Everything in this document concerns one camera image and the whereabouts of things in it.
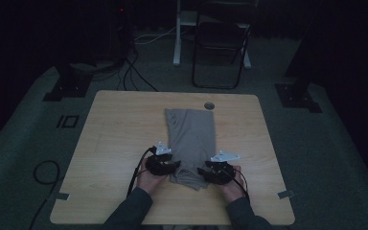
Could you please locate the grey round stand base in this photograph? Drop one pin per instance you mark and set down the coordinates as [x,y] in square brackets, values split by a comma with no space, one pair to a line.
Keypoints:
[92,66]

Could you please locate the person's right hand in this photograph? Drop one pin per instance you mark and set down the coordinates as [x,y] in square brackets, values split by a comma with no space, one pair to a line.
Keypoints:
[233,190]

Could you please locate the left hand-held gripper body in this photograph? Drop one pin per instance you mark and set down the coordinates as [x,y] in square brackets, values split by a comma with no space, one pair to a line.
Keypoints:
[159,164]

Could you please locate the grey sweatpants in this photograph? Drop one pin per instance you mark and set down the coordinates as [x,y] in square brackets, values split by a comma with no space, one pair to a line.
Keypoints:
[191,140]

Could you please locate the white metal stand frame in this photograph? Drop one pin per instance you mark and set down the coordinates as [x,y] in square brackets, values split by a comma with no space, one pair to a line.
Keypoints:
[177,38]

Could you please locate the black folding chair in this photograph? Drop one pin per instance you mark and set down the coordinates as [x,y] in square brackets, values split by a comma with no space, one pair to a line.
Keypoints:
[218,41]

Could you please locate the person's left hand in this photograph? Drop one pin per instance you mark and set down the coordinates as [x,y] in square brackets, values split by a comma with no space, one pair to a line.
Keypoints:
[148,183]

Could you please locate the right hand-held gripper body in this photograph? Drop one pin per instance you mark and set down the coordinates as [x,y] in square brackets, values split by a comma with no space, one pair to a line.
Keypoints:
[220,171]

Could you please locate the black stand base plate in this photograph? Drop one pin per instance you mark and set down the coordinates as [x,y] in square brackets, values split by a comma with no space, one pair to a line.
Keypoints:
[295,96]
[70,87]

